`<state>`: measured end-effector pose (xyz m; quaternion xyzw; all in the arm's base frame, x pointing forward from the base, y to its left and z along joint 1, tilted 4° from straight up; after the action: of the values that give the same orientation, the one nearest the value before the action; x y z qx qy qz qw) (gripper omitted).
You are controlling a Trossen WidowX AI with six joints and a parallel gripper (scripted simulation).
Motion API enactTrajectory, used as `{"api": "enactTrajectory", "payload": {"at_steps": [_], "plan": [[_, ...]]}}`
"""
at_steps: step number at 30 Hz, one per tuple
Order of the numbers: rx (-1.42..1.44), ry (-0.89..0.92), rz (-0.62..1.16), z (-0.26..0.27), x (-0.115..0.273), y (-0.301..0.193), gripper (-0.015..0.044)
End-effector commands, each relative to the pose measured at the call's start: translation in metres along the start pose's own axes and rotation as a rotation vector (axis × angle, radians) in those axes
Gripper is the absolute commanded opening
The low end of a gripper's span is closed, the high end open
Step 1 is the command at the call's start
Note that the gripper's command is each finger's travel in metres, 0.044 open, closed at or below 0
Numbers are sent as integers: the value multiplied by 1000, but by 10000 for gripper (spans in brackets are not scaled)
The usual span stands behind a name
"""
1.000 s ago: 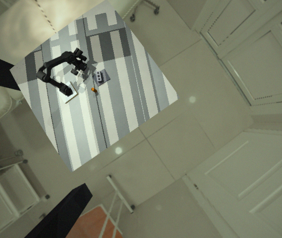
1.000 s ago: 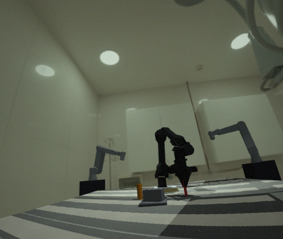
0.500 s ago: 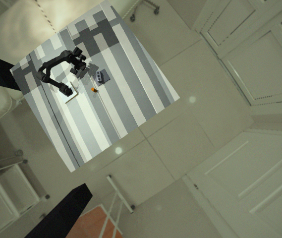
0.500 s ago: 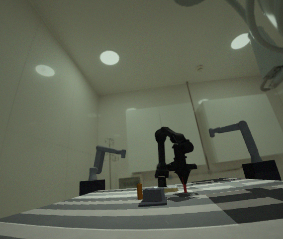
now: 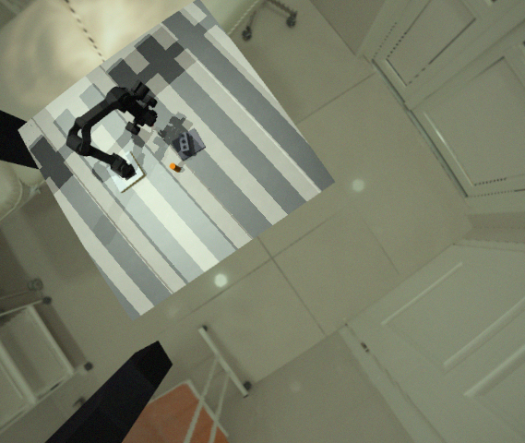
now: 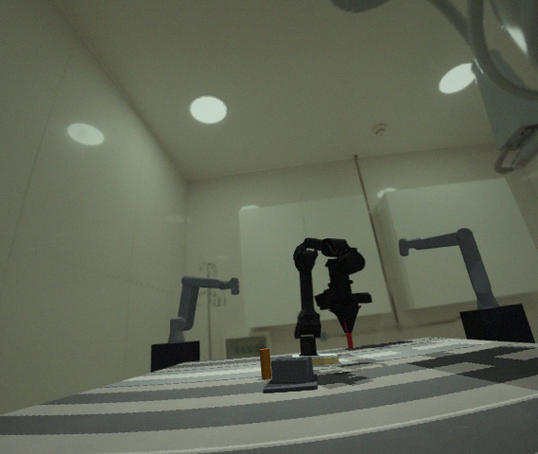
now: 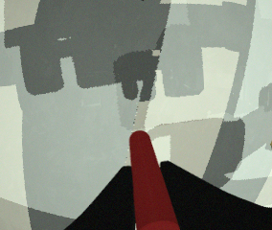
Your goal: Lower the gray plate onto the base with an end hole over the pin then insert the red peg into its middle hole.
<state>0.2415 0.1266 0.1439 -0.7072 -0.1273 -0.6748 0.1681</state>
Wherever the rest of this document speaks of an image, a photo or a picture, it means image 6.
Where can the orange cylinder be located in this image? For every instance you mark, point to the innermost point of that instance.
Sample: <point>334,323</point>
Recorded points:
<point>265,364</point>

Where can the dark red peg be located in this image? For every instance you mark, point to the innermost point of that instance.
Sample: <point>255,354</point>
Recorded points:
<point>349,338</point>

